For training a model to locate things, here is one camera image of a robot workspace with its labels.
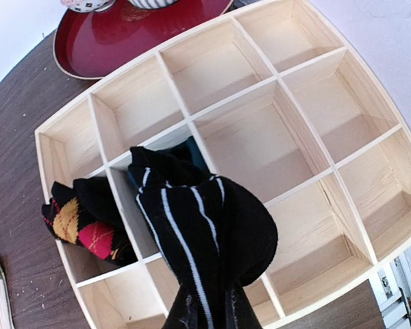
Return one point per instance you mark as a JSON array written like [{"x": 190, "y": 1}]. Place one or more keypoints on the red round plate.
[{"x": 91, "y": 45}]

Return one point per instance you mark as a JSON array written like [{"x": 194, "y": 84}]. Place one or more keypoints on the black white striped sock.
[{"x": 211, "y": 235}]

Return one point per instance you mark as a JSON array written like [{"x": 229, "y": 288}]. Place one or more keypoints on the wooden compartment box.
[{"x": 277, "y": 100}]

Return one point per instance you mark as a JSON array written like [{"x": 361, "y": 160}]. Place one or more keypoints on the white patterned bowl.
[{"x": 86, "y": 6}]

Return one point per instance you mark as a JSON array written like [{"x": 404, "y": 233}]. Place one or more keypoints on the teal rolled sock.
[{"x": 182, "y": 164}]

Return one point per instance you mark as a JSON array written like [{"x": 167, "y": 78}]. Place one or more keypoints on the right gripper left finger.
[{"x": 186, "y": 312}]

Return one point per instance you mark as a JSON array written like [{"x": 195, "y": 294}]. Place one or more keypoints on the grey striped cup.
[{"x": 152, "y": 4}]

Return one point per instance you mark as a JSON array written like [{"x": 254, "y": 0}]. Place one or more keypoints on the black argyle rolled sock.
[{"x": 86, "y": 215}]

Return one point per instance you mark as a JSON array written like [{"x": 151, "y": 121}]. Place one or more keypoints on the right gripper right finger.
[{"x": 238, "y": 312}]

